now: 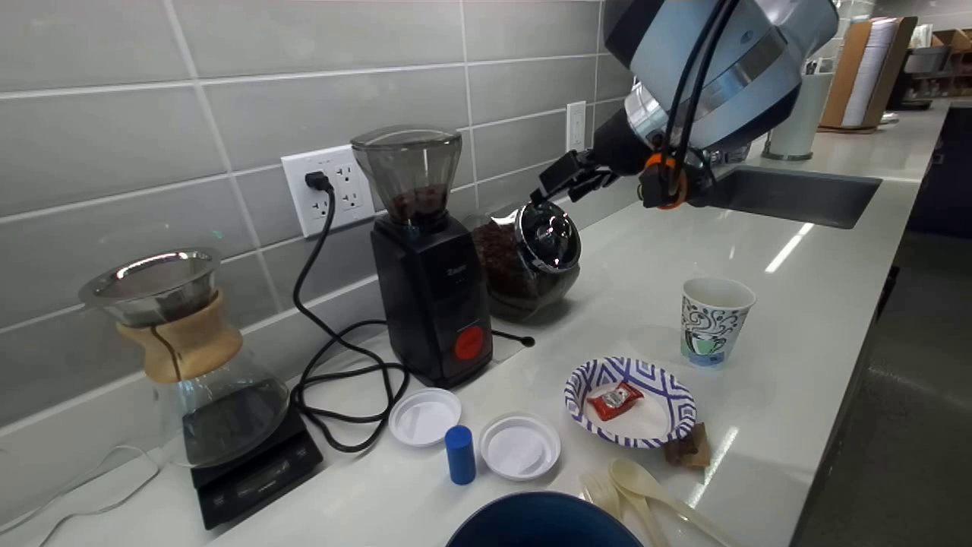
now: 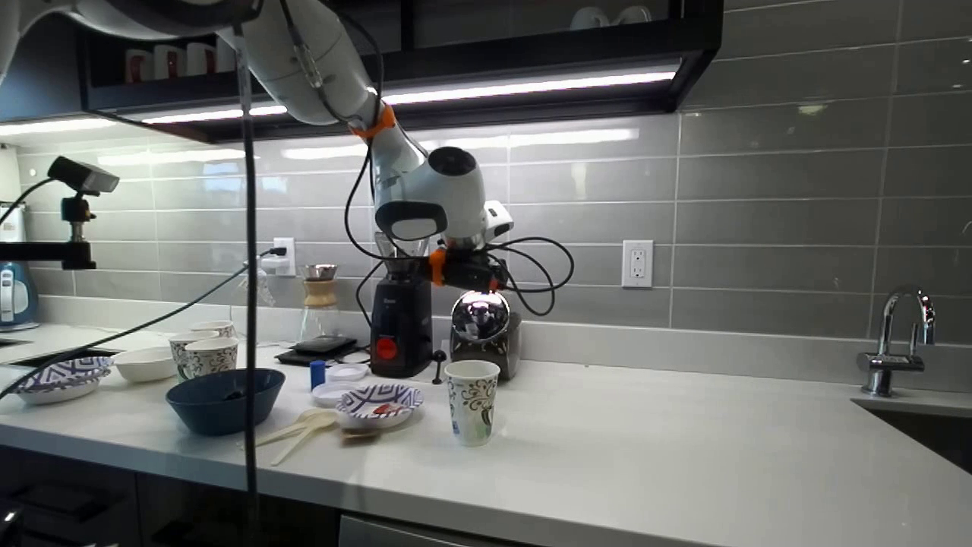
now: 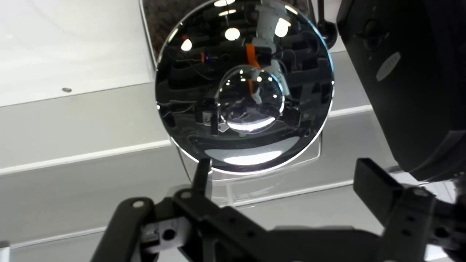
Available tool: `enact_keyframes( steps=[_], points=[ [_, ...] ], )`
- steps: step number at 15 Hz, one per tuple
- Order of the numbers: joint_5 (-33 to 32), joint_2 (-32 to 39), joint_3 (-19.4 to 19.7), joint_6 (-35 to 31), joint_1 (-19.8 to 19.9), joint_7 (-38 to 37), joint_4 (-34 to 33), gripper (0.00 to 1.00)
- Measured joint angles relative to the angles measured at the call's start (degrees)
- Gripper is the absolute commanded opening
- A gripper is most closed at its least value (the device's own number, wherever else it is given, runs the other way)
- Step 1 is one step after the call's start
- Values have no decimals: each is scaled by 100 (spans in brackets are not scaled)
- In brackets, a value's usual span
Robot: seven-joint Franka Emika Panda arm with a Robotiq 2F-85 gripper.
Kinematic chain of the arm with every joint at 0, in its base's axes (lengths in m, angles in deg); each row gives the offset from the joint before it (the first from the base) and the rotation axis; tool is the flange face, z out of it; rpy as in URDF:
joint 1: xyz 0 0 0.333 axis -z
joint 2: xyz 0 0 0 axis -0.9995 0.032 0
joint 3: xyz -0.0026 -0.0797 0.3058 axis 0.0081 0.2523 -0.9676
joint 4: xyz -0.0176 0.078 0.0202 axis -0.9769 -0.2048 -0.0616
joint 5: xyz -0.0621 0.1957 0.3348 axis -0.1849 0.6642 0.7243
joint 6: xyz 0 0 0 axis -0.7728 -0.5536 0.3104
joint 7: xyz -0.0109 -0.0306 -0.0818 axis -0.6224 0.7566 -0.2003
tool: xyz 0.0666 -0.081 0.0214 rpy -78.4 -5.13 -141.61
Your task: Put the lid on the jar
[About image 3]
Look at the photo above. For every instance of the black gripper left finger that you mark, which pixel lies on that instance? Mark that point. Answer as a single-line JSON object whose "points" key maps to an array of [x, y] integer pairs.
{"points": [[218, 227]]}

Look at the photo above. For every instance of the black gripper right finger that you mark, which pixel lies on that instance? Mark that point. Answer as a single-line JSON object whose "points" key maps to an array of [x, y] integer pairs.
{"points": [[412, 227]]}

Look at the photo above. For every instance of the chrome metal jar lid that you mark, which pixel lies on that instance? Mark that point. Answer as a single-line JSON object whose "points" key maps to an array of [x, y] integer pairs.
{"points": [[194, 96]]}

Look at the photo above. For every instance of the black ball-ended rod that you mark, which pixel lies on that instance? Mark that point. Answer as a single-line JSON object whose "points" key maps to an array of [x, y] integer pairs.
{"points": [[329, 34]]}

